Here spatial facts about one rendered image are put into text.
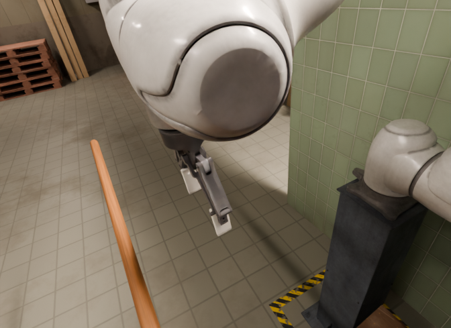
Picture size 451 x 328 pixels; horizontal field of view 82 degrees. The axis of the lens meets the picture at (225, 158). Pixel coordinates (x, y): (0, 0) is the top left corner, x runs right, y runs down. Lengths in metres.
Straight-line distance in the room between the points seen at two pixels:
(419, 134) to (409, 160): 0.07
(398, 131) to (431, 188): 0.17
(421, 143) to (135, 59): 0.79
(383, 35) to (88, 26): 7.49
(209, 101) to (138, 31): 0.07
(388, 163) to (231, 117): 0.76
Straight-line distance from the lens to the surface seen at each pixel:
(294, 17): 0.24
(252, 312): 1.83
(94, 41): 8.25
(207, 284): 1.95
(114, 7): 0.33
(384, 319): 1.27
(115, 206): 0.77
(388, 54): 1.37
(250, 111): 0.17
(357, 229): 1.08
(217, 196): 0.41
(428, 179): 0.85
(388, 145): 0.88
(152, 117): 0.39
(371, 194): 0.99
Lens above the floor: 1.67
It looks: 35 degrees down
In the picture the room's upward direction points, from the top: 8 degrees counter-clockwise
